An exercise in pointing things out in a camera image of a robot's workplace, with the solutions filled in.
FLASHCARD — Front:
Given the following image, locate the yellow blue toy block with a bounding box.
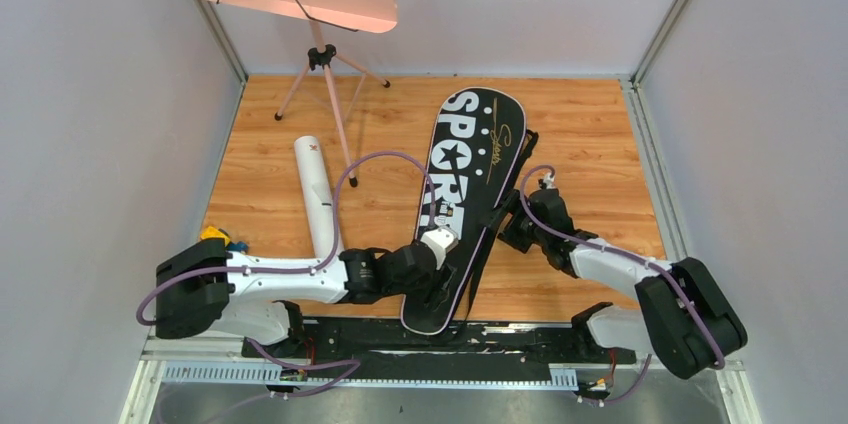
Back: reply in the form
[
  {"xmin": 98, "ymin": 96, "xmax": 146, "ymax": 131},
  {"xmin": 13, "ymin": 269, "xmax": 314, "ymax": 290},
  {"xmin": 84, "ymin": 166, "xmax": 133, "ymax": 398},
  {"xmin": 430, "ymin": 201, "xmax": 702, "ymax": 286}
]
[{"xmin": 199, "ymin": 226, "xmax": 249, "ymax": 254}]

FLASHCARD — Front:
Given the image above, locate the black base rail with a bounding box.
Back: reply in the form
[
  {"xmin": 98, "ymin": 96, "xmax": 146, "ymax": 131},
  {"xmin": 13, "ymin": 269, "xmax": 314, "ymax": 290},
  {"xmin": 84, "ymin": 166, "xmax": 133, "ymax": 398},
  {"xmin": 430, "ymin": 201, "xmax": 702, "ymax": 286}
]
[{"xmin": 142, "ymin": 314, "xmax": 743, "ymax": 402}]

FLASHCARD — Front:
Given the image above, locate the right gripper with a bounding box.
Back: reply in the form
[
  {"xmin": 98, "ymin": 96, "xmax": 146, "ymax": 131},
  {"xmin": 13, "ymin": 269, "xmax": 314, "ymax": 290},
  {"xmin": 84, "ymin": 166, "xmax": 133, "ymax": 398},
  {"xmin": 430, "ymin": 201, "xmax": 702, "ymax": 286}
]
[{"xmin": 478, "ymin": 190, "xmax": 548, "ymax": 254}]

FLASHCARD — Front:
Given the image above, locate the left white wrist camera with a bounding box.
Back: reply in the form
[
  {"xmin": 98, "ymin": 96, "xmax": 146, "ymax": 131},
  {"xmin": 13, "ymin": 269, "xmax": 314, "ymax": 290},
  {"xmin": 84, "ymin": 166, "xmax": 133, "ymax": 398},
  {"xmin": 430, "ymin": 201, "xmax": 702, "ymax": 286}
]
[{"xmin": 420, "ymin": 226, "xmax": 460, "ymax": 270}]

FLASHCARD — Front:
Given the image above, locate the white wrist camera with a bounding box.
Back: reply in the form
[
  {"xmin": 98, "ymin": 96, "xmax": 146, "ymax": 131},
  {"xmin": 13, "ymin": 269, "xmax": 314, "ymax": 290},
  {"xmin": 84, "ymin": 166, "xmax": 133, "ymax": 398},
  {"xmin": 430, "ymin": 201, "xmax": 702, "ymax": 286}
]
[
  {"xmin": 420, "ymin": 226, "xmax": 460, "ymax": 270},
  {"xmin": 538, "ymin": 171, "xmax": 557, "ymax": 190}
]

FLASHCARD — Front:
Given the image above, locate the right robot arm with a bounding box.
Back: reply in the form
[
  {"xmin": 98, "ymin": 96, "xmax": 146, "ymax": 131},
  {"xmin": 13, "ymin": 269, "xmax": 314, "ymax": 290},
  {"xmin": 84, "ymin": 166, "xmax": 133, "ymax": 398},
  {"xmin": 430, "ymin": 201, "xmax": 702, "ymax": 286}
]
[{"xmin": 499, "ymin": 188, "xmax": 749, "ymax": 379}]

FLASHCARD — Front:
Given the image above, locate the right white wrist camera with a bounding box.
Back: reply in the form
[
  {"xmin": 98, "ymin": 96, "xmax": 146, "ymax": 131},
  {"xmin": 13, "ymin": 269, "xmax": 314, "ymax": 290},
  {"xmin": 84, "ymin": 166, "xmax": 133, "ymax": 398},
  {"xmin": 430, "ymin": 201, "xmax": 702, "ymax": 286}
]
[{"xmin": 538, "ymin": 171, "xmax": 557, "ymax": 190}]

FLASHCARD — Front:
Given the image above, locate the black sport racket bag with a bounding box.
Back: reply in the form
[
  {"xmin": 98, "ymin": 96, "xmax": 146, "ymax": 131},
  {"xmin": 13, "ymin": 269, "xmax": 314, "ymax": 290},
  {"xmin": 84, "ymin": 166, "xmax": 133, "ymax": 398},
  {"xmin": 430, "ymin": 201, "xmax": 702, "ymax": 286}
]
[{"xmin": 400, "ymin": 87, "xmax": 538, "ymax": 336}]

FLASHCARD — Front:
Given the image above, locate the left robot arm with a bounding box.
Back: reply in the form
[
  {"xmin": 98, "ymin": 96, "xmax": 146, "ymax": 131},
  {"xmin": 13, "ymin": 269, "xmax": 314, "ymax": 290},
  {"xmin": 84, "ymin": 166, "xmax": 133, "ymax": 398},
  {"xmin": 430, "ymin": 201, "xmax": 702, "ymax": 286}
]
[{"xmin": 137, "ymin": 228, "xmax": 460, "ymax": 357}]

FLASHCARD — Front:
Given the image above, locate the white shuttlecock tube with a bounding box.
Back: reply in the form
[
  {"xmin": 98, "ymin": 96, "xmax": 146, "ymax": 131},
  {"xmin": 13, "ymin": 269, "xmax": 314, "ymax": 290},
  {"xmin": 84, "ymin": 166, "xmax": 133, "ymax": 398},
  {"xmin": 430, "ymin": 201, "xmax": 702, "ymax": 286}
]
[{"xmin": 294, "ymin": 136, "xmax": 343, "ymax": 260}]

